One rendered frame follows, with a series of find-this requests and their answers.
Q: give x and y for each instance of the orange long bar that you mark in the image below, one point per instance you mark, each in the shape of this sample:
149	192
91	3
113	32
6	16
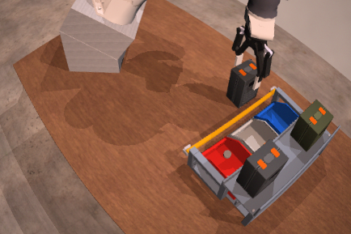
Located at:
218	131

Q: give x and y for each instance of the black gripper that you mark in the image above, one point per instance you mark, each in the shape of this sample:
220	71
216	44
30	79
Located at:
259	47

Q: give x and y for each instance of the blue open bin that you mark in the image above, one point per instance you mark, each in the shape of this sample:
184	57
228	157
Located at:
279	116

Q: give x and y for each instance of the red bin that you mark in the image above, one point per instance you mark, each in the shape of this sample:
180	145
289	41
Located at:
225	167

